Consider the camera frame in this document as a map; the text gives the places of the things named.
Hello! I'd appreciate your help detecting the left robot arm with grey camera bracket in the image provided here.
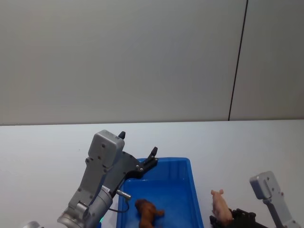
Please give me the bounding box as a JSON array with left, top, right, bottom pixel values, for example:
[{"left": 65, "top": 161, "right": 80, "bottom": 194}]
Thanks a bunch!
[{"left": 23, "top": 130, "right": 126, "bottom": 228}]

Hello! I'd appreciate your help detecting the brown toy dog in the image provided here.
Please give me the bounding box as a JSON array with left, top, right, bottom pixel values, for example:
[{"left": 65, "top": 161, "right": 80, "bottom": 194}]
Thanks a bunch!
[{"left": 134, "top": 199, "right": 165, "bottom": 228}]

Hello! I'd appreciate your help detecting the right robot arm with grey camera bracket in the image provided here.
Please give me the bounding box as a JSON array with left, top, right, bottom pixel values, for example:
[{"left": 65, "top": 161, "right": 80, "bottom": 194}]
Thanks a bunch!
[{"left": 249, "top": 171, "right": 304, "bottom": 228}]

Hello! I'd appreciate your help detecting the thin dark cable with silver plug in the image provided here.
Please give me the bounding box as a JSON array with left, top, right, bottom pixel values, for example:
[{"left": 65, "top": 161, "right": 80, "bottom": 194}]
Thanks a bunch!
[{"left": 108, "top": 189, "right": 132, "bottom": 213}]

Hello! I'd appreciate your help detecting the blue plastic bin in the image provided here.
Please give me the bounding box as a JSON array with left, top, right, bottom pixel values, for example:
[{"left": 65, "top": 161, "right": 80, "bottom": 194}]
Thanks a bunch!
[{"left": 115, "top": 157, "right": 204, "bottom": 228}]

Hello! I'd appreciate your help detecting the robot arm with grey camera bracket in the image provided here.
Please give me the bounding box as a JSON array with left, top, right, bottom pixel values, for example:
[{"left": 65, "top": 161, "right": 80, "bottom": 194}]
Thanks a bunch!
[
  {"left": 249, "top": 171, "right": 304, "bottom": 228},
  {"left": 23, "top": 130, "right": 126, "bottom": 228}
]

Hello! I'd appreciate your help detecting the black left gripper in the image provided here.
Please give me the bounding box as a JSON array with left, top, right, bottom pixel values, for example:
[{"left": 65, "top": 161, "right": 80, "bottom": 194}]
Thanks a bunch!
[{"left": 101, "top": 131, "right": 159, "bottom": 193}]

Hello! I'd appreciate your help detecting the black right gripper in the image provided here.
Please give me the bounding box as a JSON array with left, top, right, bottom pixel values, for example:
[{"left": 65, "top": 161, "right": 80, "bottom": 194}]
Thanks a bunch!
[{"left": 209, "top": 208, "right": 277, "bottom": 228}]

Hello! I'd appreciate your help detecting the pink toy pig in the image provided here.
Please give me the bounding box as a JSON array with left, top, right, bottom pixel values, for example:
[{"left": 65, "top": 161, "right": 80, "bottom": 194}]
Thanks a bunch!
[{"left": 210, "top": 189, "right": 233, "bottom": 224}]

